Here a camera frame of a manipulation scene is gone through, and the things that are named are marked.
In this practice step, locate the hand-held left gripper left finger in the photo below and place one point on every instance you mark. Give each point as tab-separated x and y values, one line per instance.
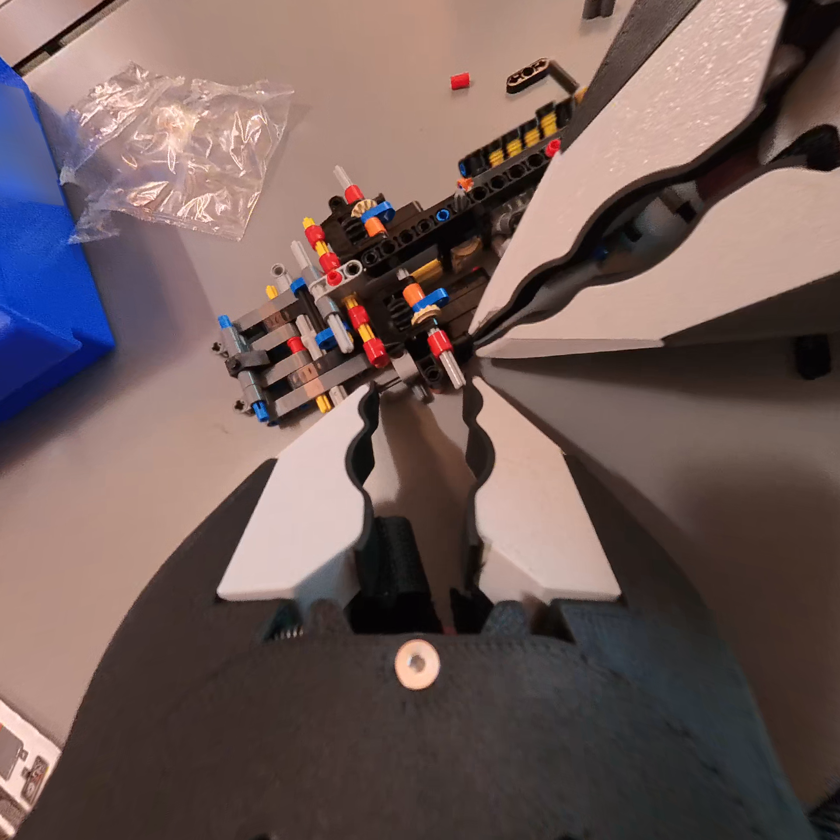
302	512

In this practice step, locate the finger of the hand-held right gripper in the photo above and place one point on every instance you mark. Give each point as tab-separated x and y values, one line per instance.
656	308
656	98

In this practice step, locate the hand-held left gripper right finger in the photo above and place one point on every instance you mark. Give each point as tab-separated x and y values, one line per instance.
531	518

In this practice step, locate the multicolour lego technic assembly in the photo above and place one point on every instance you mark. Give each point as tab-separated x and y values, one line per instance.
407	220

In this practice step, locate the short black lego beam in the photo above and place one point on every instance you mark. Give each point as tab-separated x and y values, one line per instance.
525	77

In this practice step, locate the red lego bush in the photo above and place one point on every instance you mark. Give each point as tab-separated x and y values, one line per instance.
461	80

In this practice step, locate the blue plastic bin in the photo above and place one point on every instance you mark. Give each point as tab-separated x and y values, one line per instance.
39	295

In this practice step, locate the large clear plastic bag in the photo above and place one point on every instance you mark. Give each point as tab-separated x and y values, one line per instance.
223	170

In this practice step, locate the printed instruction booklet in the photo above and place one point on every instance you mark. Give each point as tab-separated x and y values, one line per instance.
19	761

